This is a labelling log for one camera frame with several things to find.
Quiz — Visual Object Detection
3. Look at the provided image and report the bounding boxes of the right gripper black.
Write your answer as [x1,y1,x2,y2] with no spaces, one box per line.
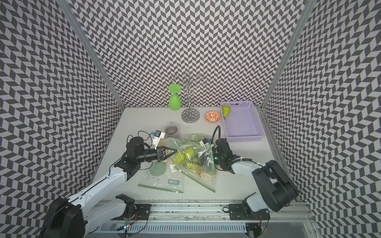
[190,153,224,168]

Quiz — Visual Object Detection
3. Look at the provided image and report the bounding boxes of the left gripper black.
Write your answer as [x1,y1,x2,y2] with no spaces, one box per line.
[137,146,178,163]

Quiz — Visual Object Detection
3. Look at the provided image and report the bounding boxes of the green pear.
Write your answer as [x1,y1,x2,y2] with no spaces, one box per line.
[184,147,197,161]
[222,106,231,119]
[174,151,186,165]
[186,162,200,172]

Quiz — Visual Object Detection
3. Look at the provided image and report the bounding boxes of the zip bag with green pears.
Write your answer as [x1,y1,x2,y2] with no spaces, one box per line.
[164,135,217,178]

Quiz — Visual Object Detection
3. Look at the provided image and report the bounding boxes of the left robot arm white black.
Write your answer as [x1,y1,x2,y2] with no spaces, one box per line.
[39,136,177,238]

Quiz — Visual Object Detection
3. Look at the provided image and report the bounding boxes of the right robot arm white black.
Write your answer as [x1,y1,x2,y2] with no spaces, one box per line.
[199,126,299,220]

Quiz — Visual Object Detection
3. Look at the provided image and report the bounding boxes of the zip bag with orange fruit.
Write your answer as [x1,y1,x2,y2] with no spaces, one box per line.
[175,162,217,192]

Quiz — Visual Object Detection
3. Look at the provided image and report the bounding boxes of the zip bag with beige fruit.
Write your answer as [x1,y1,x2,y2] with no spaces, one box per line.
[138,150,185,193]

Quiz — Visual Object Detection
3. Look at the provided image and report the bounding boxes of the lilac mug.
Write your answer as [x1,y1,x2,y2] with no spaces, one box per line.
[165,122,181,138]

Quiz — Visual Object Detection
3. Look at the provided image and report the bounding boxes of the chrome mug tree stand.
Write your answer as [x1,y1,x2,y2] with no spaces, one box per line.
[170,71,204,124]

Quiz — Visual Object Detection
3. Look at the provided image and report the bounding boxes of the orange patterned small bowl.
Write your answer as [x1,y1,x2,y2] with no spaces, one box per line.
[204,111,221,124]

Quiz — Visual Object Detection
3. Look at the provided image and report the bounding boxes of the green plastic goblet upside down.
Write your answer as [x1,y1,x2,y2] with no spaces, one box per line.
[168,84,181,111]

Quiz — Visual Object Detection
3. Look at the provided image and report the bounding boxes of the purple plastic basket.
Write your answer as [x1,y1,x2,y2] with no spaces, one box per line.
[220,101,265,143]

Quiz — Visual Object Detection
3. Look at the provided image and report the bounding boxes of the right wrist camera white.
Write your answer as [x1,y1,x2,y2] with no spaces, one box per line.
[199,138,211,147]

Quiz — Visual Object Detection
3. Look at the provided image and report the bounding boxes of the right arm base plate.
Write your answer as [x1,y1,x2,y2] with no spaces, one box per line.
[228,204,270,221]

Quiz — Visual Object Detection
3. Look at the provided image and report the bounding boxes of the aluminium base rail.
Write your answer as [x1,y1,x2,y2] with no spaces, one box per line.
[89,202,321,238]

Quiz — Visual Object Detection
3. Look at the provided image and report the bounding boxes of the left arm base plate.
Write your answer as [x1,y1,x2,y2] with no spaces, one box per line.
[118,204,152,221]

